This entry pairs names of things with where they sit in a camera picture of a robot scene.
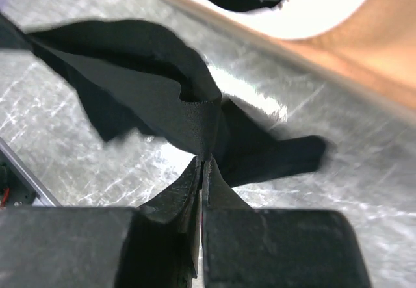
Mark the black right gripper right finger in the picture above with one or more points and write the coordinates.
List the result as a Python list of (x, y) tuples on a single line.
[(247, 247)]

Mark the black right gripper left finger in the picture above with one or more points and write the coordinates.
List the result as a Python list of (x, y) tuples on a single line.
[(146, 246)]

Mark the black boxer underwear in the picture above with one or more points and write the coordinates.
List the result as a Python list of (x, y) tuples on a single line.
[(138, 74)]

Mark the white perforated plastic basket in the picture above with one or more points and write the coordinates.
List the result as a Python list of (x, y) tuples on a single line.
[(297, 19)]

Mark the aluminium mounting rail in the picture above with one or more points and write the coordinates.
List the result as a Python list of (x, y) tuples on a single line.
[(19, 186)]

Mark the wooden hanger rack frame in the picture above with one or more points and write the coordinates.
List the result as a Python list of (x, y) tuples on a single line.
[(374, 47)]

